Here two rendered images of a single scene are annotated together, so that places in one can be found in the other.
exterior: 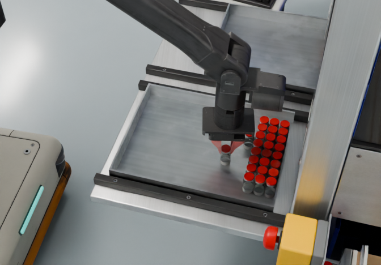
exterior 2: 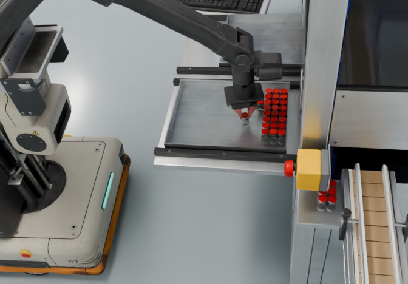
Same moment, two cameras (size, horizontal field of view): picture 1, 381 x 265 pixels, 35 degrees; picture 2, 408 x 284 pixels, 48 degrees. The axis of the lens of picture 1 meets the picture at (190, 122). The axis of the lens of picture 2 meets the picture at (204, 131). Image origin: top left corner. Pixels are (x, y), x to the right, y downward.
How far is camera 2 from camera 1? 0.09 m
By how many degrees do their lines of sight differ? 1
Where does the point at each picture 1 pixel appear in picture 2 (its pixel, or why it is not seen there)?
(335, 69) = (319, 33)
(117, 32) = (146, 56)
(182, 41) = (203, 37)
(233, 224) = (259, 167)
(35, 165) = (104, 158)
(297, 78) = (287, 59)
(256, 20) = (249, 23)
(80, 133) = (132, 132)
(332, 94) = (319, 53)
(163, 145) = (199, 121)
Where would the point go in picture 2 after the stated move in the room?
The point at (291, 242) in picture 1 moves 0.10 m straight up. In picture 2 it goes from (305, 167) to (307, 139)
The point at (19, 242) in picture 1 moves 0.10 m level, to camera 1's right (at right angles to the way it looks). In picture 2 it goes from (103, 214) to (126, 210)
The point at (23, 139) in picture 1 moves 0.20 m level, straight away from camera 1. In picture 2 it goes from (92, 141) to (78, 116)
